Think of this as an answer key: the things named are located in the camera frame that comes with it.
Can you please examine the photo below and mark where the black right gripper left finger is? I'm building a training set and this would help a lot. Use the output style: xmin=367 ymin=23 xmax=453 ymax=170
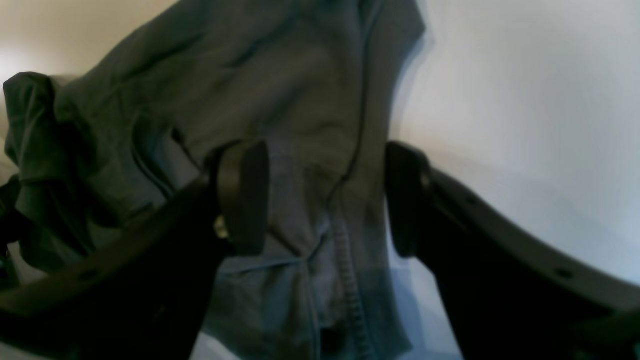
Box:
xmin=1 ymin=140 xmax=270 ymax=360

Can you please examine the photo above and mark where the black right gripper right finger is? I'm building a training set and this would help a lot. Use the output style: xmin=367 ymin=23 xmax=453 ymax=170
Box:
xmin=385 ymin=141 xmax=640 ymax=360

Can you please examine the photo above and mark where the grey T-shirt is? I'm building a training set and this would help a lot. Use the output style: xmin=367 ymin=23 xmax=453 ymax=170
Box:
xmin=4 ymin=0 xmax=425 ymax=360

